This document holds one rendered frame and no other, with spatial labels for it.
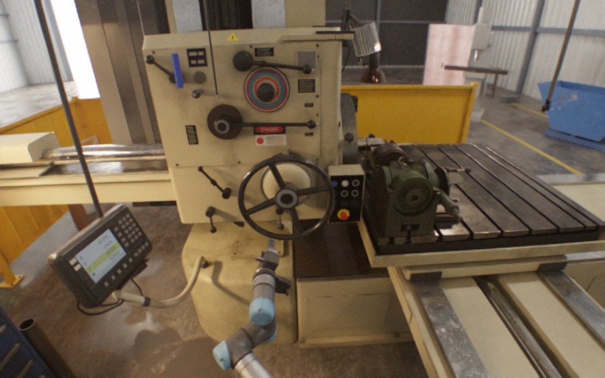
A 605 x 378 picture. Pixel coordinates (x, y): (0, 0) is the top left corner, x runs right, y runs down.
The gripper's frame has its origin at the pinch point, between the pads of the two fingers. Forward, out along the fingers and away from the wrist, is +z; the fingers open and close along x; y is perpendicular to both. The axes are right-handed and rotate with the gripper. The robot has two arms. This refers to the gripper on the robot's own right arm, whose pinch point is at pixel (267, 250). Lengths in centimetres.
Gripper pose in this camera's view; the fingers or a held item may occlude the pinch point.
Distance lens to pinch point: 120.0
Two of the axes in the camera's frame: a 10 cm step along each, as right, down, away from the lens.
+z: -0.4, -4.8, 8.8
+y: -9.0, -3.7, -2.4
